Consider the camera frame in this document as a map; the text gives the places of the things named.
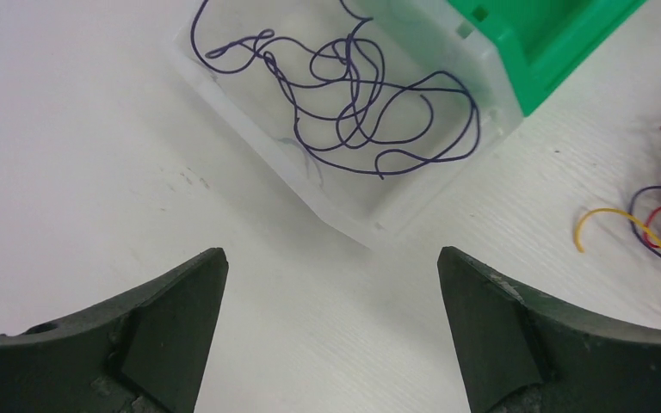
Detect purple cable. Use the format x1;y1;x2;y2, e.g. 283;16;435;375
189;0;482;181

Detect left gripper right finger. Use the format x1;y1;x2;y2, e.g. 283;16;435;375
437;247;661;412

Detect clear plastic bin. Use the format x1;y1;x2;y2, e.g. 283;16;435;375
167;1;523;247

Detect green plastic bin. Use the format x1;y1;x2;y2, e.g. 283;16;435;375
449;0;644;116

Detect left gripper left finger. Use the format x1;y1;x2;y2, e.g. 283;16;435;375
0;248;229;412

